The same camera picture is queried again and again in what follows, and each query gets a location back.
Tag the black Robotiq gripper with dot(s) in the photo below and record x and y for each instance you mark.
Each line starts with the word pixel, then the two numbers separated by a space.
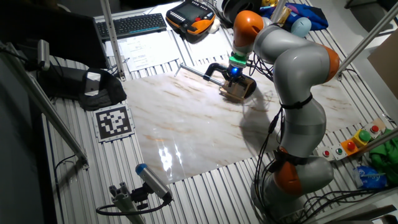
pixel 235 75

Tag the miniature wooden sliding window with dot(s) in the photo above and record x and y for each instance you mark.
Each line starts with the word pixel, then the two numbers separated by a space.
pixel 233 95

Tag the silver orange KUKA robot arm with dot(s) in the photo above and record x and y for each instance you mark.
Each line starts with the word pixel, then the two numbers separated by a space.
pixel 298 68

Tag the black steel C-clamp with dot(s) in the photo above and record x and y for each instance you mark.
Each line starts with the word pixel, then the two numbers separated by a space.
pixel 214 67

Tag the printed paper sheet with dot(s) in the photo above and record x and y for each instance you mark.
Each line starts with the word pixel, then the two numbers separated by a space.
pixel 208 46
pixel 106 49
pixel 149 49

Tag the marble pattern board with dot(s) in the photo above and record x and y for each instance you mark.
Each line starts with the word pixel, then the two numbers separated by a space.
pixel 192 130

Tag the black round spool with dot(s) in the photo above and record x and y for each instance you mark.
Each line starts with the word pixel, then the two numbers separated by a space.
pixel 236 9

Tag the orange black teach pendant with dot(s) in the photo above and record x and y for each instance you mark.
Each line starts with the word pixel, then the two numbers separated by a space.
pixel 189 18

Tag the golden brown packet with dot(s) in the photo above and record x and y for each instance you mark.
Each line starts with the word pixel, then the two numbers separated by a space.
pixel 283 15

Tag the light blue egg toy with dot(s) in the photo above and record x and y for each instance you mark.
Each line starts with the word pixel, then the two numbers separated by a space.
pixel 301 27

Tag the yellow toy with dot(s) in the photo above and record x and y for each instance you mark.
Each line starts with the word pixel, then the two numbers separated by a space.
pixel 270 3

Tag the blue fabric bag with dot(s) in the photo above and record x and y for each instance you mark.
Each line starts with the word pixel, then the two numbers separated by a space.
pixel 314 17

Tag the grey box red button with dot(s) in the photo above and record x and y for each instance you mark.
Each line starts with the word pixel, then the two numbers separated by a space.
pixel 326 153

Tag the black computer keyboard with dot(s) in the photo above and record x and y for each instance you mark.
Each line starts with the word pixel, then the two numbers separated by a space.
pixel 130 25

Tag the grey box green button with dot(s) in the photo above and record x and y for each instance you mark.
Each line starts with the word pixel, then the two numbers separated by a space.
pixel 339 151

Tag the black white marker board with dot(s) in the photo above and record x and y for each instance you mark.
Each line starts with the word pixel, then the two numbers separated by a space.
pixel 113 123

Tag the black fabric bag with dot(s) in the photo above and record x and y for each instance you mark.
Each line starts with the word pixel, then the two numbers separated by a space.
pixel 105 95

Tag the orange box red button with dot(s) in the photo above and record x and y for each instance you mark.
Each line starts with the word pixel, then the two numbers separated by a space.
pixel 350 146

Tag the yellow box green button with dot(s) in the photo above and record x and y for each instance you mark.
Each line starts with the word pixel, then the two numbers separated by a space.
pixel 364 136

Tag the white box red button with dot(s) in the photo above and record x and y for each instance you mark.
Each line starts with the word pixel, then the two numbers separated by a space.
pixel 374 128

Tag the brown cardboard box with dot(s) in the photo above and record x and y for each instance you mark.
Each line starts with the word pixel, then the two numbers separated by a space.
pixel 385 65

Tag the short aluminium extrusion stub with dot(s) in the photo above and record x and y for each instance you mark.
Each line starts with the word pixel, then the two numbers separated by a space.
pixel 124 202

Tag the blue plastic bag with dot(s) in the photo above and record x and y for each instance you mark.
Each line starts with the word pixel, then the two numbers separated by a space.
pixel 370 177

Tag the green cloth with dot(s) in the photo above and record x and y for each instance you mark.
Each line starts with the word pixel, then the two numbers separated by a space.
pixel 385 158

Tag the black case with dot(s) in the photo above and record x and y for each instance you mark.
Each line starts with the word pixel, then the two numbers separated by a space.
pixel 59 81

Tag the black computer monitor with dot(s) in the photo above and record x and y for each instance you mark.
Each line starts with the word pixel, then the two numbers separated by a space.
pixel 62 34

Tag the green wrist mount adapter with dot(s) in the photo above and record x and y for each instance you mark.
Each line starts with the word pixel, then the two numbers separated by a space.
pixel 237 59

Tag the silver upright post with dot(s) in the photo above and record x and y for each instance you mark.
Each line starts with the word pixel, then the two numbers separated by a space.
pixel 277 9

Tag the silver camera with blue end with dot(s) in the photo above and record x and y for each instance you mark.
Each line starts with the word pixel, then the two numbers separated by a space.
pixel 152 180

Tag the aluminium frame beam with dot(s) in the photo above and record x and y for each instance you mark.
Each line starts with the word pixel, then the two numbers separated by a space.
pixel 112 37
pixel 62 127
pixel 370 39
pixel 379 140

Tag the black camera bracket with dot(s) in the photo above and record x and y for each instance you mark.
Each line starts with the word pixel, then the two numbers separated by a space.
pixel 140 196

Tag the silver depth camera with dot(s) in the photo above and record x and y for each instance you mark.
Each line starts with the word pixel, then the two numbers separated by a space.
pixel 43 53

